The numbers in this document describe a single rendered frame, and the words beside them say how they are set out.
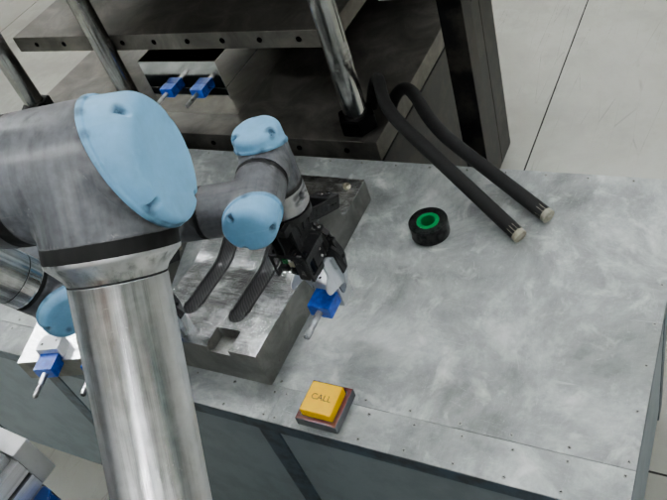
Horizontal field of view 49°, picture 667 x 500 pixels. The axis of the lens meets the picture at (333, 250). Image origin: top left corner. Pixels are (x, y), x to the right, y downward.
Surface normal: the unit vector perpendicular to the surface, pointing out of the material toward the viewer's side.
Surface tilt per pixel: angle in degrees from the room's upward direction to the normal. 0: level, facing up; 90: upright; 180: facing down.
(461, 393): 0
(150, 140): 84
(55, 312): 91
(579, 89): 0
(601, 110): 0
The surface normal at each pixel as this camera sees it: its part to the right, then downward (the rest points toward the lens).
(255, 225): -0.10, 0.72
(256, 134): -0.27, -0.68
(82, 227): -0.04, 0.12
